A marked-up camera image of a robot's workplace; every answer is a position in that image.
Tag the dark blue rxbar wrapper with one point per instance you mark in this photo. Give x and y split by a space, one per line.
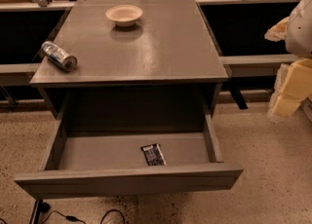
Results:
154 155

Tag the white paper bowl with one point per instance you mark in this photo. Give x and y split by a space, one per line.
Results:
124 15

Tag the silver blue drink can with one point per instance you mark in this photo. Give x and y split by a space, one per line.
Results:
59 56

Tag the grey drawer cabinet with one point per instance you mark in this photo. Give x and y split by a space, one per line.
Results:
162 74

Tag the black power adapter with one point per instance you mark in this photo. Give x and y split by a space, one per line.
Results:
39 207

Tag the open grey top drawer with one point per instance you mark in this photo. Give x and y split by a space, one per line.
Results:
97 152

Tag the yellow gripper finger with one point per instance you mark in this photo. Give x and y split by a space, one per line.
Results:
278 31
293 85

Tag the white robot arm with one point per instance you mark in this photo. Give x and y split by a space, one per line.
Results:
299 33

